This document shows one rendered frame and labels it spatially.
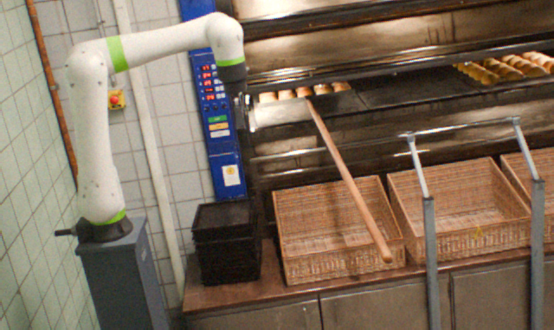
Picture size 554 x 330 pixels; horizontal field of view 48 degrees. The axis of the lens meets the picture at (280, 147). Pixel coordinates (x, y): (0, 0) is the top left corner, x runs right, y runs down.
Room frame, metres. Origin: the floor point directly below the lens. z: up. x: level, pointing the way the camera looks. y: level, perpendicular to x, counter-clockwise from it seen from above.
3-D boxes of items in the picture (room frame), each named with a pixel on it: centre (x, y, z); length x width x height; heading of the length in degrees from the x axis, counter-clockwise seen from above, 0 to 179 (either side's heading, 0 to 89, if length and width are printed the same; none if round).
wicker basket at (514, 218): (2.69, -0.80, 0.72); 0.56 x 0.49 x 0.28; 93
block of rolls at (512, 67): (3.42, -1.33, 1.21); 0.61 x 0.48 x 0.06; 2
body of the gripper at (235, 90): (1.93, 0.12, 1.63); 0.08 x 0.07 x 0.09; 0
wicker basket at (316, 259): (2.67, -0.21, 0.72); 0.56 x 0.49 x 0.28; 92
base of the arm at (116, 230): (1.95, 0.67, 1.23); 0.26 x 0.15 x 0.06; 88
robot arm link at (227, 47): (1.93, 0.12, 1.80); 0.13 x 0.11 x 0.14; 13
